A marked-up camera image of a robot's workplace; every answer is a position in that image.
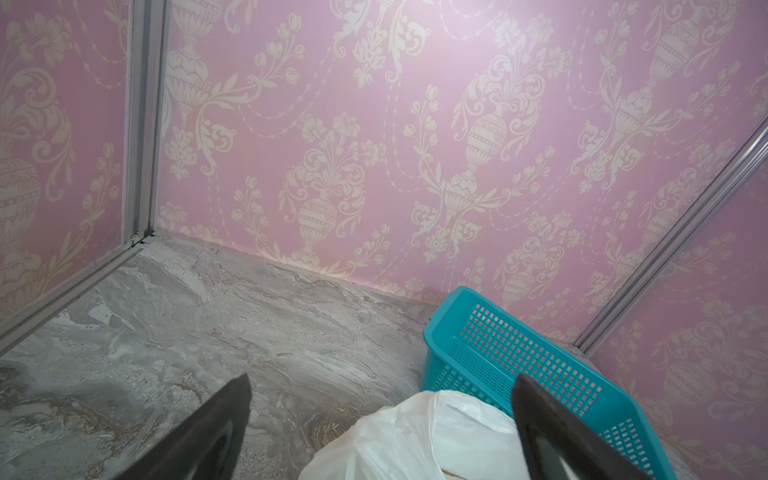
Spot corner aluminium post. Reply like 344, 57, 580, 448
574, 121, 767, 356
122, 1, 170, 247

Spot right corner aluminium post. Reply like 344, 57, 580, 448
574, 121, 767, 356

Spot white plastic bag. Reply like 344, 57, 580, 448
299, 390, 529, 479

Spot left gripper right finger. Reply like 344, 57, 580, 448
511, 374, 649, 479

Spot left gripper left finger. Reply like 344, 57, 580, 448
118, 374, 252, 479

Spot teal plastic basket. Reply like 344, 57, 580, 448
420, 286, 676, 479

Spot left corner aluminium post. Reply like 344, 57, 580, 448
122, 1, 170, 247

